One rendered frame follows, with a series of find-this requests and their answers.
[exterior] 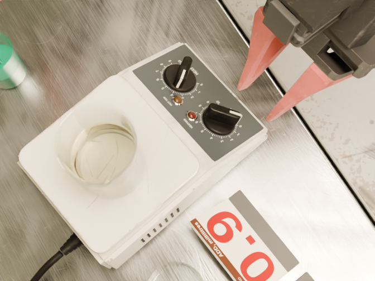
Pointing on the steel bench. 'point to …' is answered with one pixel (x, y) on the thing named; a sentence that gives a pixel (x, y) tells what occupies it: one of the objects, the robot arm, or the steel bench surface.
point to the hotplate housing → (226, 163)
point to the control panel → (197, 102)
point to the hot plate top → (172, 145)
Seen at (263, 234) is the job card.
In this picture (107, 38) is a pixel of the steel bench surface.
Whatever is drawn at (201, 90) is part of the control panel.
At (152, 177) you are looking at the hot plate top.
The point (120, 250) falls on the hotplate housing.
